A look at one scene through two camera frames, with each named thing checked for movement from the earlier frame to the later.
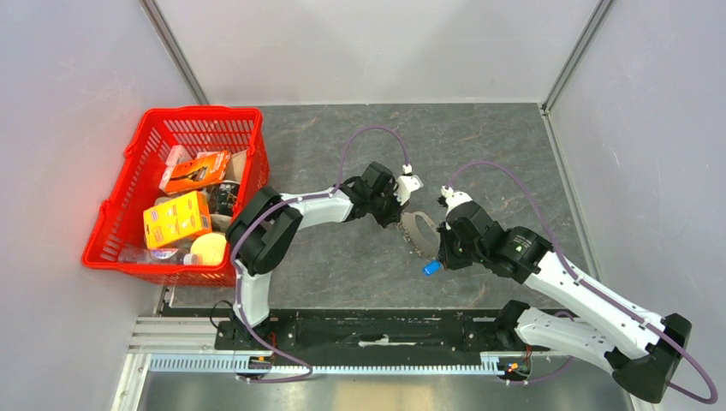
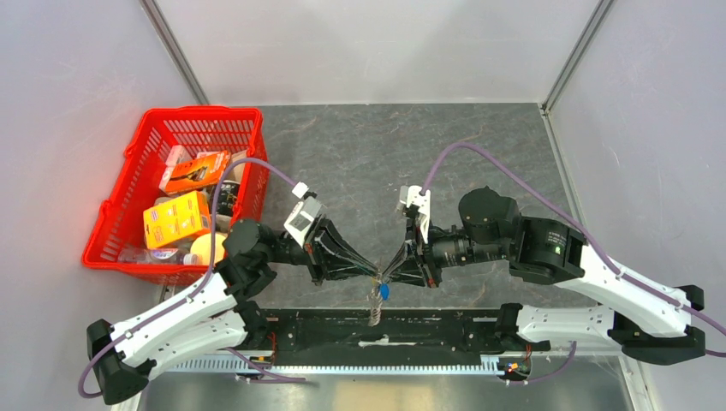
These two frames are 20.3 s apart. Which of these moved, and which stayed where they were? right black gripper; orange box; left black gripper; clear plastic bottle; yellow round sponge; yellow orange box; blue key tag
Moved: left black gripper; blue key tag; right black gripper
Stayed: orange box; yellow orange box; yellow round sponge; clear plastic bottle
